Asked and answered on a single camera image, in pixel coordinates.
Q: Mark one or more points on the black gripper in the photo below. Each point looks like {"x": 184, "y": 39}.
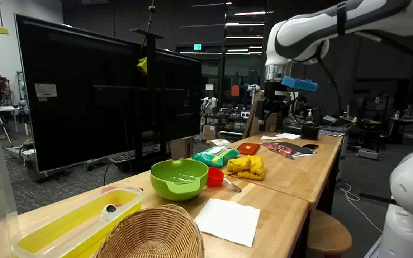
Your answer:
{"x": 276, "y": 99}

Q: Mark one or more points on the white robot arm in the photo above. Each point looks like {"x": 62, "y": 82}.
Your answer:
{"x": 304, "y": 37}

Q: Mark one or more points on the white paper sheet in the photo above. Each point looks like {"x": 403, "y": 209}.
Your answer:
{"x": 280, "y": 136}

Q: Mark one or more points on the red flat square item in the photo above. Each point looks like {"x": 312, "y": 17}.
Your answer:
{"x": 249, "y": 148}

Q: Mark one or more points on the black smartphone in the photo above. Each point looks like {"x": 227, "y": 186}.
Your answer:
{"x": 310, "y": 146}

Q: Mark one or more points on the yellow crumpled cloth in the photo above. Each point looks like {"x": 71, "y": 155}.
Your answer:
{"x": 249, "y": 166}

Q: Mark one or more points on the green wet wipes pack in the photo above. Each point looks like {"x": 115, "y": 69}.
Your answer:
{"x": 217, "y": 155}

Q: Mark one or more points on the green plastic bowl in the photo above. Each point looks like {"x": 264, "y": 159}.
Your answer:
{"x": 178, "y": 179}

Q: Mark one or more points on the white paper napkin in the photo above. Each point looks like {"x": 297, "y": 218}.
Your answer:
{"x": 228, "y": 221}

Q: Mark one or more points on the round wooden stool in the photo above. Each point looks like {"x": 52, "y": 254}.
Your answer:
{"x": 327, "y": 235}

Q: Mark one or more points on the wicker basket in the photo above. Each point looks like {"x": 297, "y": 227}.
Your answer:
{"x": 165, "y": 231}

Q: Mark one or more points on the large black monitor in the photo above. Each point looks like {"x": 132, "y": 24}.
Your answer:
{"x": 88, "y": 98}

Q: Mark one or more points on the yellow clear plastic container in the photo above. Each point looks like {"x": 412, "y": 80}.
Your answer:
{"x": 81, "y": 229}

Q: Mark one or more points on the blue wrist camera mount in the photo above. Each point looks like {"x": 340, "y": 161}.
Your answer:
{"x": 300, "y": 83}

